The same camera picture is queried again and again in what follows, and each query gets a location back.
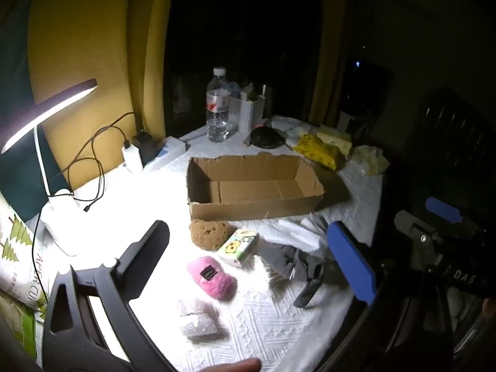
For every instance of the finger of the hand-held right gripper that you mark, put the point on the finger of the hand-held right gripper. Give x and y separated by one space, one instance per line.
441 209
416 226

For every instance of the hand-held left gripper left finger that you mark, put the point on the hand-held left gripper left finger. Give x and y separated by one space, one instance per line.
143 255

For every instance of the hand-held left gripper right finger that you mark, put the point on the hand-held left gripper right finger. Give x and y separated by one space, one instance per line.
350 263

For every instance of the grey dotted sock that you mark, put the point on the grey dotted sock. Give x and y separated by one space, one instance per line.
310 286

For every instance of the plain grey sock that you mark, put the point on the plain grey sock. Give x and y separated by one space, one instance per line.
285 259

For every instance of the brown sponge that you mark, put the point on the brown sponge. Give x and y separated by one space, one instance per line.
209 234

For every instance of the pink fuzzy sock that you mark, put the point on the pink fuzzy sock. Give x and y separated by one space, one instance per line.
211 279

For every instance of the white fuzzy sock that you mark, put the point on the white fuzzy sock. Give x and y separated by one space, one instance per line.
197 319

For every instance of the small printed tissue pack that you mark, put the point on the small printed tissue pack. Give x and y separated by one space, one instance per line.
237 247

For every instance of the cardboard box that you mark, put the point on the cardboard box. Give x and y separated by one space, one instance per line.
252 205

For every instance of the person's left hand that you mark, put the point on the person's left hand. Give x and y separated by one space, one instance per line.
236 366

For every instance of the pale plastic bag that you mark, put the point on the pale plastic bag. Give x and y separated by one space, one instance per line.
370 161

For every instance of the white desk lamp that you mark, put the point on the white desk lamp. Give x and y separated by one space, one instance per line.
62 217

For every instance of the white charger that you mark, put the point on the white charger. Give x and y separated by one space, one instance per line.
132 159

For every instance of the black power adapter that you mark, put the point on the black power adapter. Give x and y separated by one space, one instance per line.
146 148

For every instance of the white power strip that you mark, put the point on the white power strip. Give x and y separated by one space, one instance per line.
172 148

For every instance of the white textured tablecloth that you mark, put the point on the white textured tablecloth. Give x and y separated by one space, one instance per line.
252 317

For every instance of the yellow wipes pack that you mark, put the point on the yellow wipes pack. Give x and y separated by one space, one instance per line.
316 151

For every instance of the cream tissue pack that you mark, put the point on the cream tissue pack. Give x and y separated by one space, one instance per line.
337 139

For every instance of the tree printed bag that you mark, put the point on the tree printed bag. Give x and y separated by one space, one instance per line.
19 255

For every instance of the green printed pack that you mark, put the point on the green printed pack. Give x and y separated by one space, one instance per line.
19 325

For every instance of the black round pouch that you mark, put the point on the black round pouch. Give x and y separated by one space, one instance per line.
267 137

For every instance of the white packets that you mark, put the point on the white packets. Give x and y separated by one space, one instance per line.
288 124

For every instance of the clear water bottle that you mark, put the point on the clear water bottle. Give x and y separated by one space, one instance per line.
220 112

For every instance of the dark green cloth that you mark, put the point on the dark green cloth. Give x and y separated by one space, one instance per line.
19 143

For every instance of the white plastic basket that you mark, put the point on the white plastic basket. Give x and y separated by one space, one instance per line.
244 114

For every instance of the dark metal flask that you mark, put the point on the dark metal flask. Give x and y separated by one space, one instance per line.
265 100

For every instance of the brown packet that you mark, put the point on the brown packet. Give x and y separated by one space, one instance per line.
248 92

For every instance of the narrow yellow curtain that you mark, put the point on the narrow yellow curtain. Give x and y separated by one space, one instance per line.
329 46

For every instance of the wide yellow curtain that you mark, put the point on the wide yellow curtain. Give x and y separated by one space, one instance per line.
89 38

